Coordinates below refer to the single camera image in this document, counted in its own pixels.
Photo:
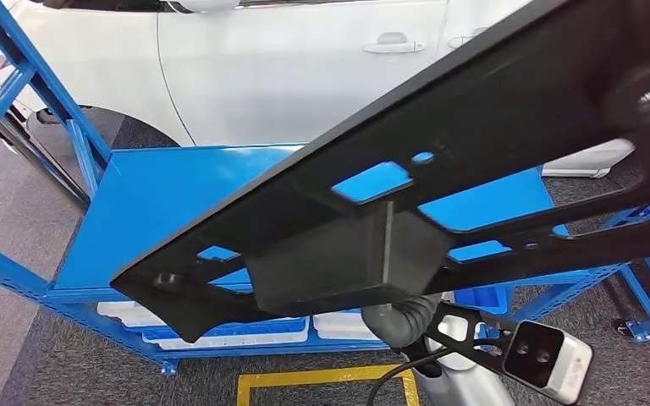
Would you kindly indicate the white car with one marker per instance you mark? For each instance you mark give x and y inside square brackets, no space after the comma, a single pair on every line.
[246,84]

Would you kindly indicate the blue steel shelf rack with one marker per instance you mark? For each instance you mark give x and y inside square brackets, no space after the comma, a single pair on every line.
[636,330]
[134,224]

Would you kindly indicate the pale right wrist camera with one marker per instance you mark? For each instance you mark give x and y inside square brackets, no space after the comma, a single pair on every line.
[571,364]

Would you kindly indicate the black plastic frame part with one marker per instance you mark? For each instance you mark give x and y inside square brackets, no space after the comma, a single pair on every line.
[471,112]

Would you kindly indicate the blue plastic tray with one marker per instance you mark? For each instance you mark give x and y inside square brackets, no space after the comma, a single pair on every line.
[482,300]
[246,328]

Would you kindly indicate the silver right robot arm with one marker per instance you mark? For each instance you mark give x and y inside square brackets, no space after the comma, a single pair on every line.
[398,325]

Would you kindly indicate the white car side mirror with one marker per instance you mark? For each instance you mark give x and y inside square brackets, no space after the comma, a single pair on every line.
[201,4]

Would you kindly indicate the yellow floor tape rectangle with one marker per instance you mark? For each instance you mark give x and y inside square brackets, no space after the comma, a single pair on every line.
[314,375]

